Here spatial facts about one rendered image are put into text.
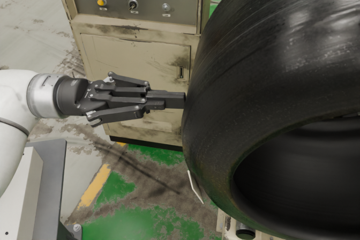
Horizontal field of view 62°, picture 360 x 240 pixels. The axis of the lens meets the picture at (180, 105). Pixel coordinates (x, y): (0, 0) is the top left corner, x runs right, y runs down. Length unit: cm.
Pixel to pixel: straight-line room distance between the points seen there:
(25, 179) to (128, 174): 87
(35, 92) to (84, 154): 137
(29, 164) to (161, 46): 65
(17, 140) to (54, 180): 53
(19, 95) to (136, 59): 78
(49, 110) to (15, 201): 48
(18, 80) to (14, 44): 232
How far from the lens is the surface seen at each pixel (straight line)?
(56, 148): 122
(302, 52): 33
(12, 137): 63
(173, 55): 128
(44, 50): 279
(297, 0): 37
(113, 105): 57
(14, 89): 65
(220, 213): 172
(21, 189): 106
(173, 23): 125
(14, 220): 102
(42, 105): 62
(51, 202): 112
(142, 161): 187
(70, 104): 59
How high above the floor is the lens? 161
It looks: 49 degrees down
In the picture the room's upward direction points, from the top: straight up
